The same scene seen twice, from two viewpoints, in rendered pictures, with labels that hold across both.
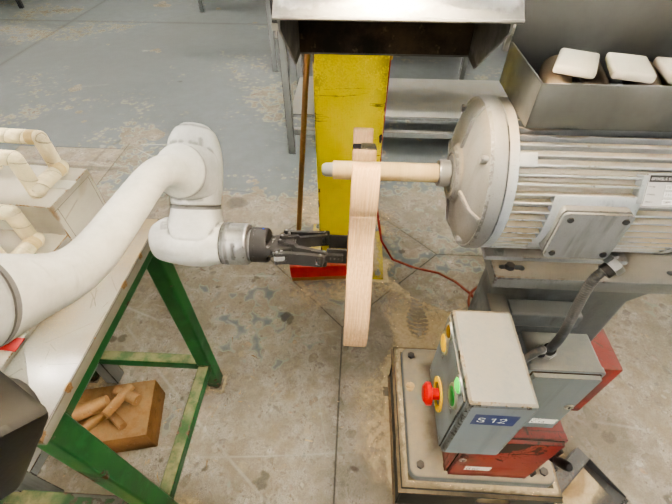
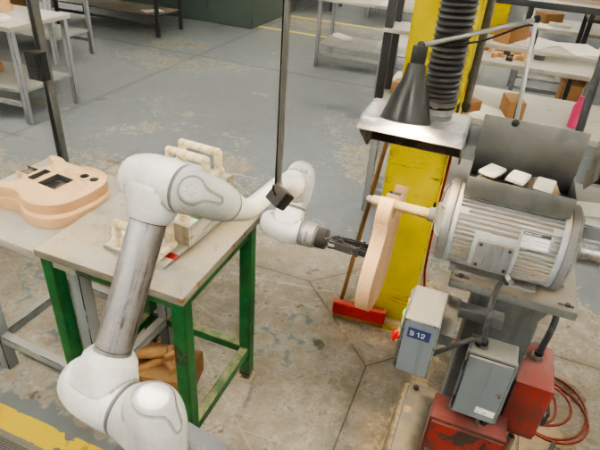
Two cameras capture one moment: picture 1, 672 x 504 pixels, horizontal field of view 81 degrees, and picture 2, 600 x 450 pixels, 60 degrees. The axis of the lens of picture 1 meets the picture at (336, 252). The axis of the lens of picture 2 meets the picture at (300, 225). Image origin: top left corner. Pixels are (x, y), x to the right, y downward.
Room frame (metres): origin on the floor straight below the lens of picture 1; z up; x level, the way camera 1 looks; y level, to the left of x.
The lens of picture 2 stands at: (-0.89, -0.20, 2.07)
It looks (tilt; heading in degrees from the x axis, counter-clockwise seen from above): 33 degrees down; 17
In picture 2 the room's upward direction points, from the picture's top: 4 degrees clockwise
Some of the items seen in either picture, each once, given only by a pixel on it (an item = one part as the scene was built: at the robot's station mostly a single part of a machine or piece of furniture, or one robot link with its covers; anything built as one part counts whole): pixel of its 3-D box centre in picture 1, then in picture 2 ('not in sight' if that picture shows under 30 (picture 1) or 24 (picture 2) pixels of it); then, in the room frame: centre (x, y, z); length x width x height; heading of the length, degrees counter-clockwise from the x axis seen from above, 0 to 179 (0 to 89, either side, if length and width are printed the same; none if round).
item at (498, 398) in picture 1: (506, 379); (443, 339); (0.32, -0.30, 0.99); 0.24 x 0.21 x 0.26; 87
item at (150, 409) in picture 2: not in sight; (153, 420); (-0.15, 0.39, 0.87); 0.18 x 0.16 x 0.22; 82
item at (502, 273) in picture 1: (573, 237); (512, 275); (0.55, -0.46, 1.11); 0.36 x 0.24 x 0.04; 87
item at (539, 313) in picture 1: (541, 313); (480, 314); (0.44, -0.39, 1.02); 0.13 x 0.04 x 0.04; 87
